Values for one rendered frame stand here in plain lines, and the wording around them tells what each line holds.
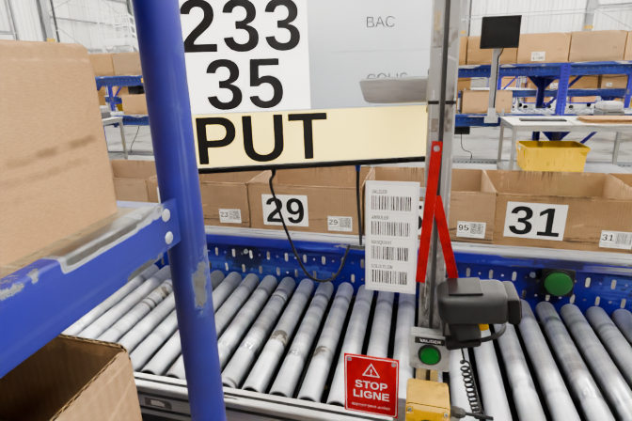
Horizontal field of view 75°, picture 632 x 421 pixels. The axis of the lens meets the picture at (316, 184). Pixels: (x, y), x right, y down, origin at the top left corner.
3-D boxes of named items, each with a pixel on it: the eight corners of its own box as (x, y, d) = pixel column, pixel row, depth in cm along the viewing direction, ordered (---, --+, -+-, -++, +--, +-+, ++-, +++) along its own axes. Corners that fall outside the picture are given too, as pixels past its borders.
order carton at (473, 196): (363, 237, 134) (363, 187, 129) (373, 208, 162) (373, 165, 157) (493, 246, 125) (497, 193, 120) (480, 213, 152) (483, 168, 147)
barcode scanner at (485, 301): (525, 357, 62) (522, 295, 59) (442, 355, 65) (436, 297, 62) (515, 330, 68) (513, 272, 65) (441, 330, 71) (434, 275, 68)
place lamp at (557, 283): (544, 295, 117) (546, 272, 115) (543, 292, 118) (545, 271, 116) (571, 298, 116) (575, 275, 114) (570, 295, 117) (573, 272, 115)
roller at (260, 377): (238, 408, 91) (236, 389, 90) (302, 288, 140) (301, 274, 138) (260, 412, 90) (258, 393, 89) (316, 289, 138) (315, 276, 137)
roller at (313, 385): (318, 421, 87) (295, 419, 88) (355, 292, 135) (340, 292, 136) (314, 401, 85) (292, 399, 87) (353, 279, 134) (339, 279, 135)
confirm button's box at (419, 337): (408, 369, 71) (409, 335, 69) (408, 357, 74) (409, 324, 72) (450, 375, 69) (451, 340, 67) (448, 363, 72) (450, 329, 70)
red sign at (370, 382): (344, 410, 79) (343, 353, 75) (345, 406, 80) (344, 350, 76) (431, 425, 75) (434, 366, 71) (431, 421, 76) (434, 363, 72)
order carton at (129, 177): (65, 217, 163) (56, 176, 158) (117, 194, 190) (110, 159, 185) (151, 223, 153) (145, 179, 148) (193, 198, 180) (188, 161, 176)
